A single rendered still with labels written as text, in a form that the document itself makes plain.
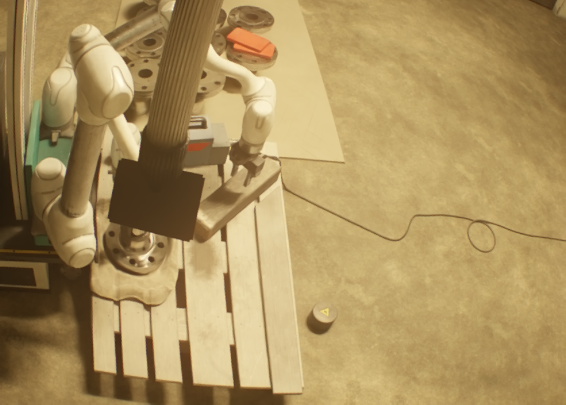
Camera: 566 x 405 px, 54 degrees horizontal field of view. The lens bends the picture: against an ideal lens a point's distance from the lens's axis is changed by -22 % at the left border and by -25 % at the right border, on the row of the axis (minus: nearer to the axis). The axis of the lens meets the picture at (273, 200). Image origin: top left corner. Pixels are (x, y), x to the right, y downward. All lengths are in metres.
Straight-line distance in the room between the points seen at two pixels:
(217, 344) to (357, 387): 0.62
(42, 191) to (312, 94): 1.93
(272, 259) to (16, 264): 1.10
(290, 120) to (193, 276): 1.13
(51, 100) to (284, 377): 1.37
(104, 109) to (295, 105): 2.02
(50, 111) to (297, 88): 1.62
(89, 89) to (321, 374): 1.56
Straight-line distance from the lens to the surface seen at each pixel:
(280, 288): 2.61
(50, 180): 2.09
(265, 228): 2.75
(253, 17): 3.71
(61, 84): 2.43
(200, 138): 2.79
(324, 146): 3.35
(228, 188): 2.74
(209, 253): 2.65
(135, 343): 2.40
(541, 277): 3.55
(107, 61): 1.63
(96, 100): 1.59
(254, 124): 2.43
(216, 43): 3.39
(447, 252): 3.24
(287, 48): 3.88
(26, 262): 2.40
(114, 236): 2.58
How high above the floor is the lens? 2.31
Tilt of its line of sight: 49 degrees down
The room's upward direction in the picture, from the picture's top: 20 degrees clockwise
